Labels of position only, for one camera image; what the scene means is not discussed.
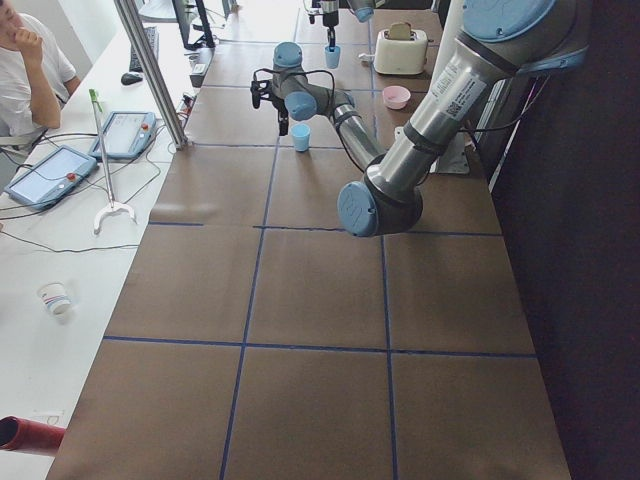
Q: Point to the black computer mouse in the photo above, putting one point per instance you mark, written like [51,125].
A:
[130,78]

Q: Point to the paper cup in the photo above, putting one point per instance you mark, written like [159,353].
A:
[55,298]

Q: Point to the red cylinder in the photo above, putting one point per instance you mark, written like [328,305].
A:
[30,437]

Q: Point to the pink bowl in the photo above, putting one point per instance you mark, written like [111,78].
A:
[395,97]

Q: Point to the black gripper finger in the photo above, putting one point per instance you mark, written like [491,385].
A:
[256,95]
[283,123]
[331,38]

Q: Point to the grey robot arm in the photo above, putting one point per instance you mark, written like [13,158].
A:
[363,10]
[496,40]

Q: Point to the cream toaster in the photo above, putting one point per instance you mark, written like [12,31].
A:
[401,57]

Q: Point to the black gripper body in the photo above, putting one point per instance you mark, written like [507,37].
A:
[281,108]
[329,19]

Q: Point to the black monitor stand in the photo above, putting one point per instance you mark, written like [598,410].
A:
[193,23]

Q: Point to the seated person white shirt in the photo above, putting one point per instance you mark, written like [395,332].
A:
[37,78]

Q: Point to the light blue cup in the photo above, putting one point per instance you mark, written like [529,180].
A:
[300,134]
[332,55]

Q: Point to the toast slice in toaster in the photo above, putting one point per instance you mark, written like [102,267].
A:
[400,31]

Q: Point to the aluminium frame post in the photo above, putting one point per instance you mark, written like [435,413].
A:
[133,26]

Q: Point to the blue teach pendant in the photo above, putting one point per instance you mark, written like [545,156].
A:
[126,134]
[52,178]

